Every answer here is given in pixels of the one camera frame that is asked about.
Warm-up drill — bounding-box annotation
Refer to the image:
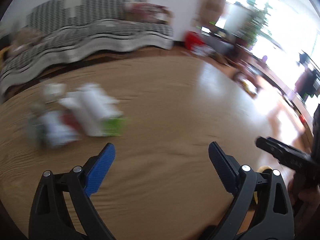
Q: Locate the red bag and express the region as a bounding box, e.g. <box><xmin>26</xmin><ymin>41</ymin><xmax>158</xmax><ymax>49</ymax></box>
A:
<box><xmin>184</xmin><ymin>31</ymin><xmax>204</xmax><ymax>50</ymax></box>

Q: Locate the light wooden round table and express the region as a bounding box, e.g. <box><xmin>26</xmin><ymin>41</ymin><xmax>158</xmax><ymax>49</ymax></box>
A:
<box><xmin>1</xmin><ymin>56</ymin><xmax>303</xmax><ymax>239</ymax></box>

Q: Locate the crumpled white tissue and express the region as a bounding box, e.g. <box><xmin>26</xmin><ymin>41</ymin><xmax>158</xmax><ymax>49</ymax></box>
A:
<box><xmin>42</xmin><ymin>83</ymin><xmax>66</xmax><ymax>103</ymax></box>

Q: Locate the black white striped sofa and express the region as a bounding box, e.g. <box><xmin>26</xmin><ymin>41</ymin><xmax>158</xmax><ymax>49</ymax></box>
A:
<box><xmin>1</xmin><ymin>0</ymin><xmax>174</xmax><ymax>98</ymax></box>

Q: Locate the white green paper carton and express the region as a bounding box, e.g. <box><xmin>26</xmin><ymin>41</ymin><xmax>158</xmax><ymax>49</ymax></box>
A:
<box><xmin>59</xmin><ymin>83</ymin><xmax>125</xmax><ymax>137</ymax></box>

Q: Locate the white blue plastic bag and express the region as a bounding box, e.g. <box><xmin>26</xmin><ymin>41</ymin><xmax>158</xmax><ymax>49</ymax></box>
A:
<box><xmin>26</xmin><ymin>103</ymin><xmax>79</xmax><ymax>148</ymax></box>

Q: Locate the person's right hand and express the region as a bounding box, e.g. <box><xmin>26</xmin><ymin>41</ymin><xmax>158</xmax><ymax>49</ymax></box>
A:
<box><xmin>287</xmin><ymin>179</ymin><xmax>319</xmax><ymax>228</ymax></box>

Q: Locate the green potted plant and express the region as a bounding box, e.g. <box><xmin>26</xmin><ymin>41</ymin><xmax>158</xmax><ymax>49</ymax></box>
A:
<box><xmin>241</xmin><ymin>0</ymin><xmax>272</xmax><ymax>48</ymax></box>

